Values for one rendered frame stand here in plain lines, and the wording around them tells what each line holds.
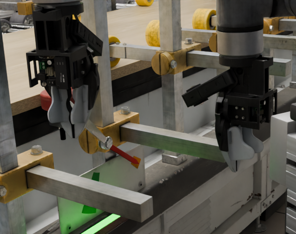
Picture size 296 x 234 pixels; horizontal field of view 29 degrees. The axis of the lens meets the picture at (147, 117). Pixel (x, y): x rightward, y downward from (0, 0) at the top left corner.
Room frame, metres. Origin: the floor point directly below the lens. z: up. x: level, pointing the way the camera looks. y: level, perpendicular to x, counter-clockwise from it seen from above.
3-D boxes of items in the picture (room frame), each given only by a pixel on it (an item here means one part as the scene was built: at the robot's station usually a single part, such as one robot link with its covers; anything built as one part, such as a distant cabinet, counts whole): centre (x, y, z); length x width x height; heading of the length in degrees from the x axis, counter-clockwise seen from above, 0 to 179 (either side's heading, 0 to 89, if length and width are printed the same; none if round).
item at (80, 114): (0.85, 0.11, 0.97); 0.06 x 0.03 x 0.09; 163
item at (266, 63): (0.95, -0.17, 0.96); 0.09 x 0.08 x 0.12; 53
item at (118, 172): (1.05, 0.09, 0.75); 0.26 x 0.01 x 0.10; 143
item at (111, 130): (1.11, 0.08, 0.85); 0.13 x 0.06 x 0.05; 143
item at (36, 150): (0.95, 0.20, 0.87); 0.02 x 0.02 x 0.01
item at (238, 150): (0.94, -0.15, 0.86); 0.06 x 0.03 x 0.09; 53
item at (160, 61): (1.31, -0.07, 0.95); 0.13 x 0.06 x 0.05; 143
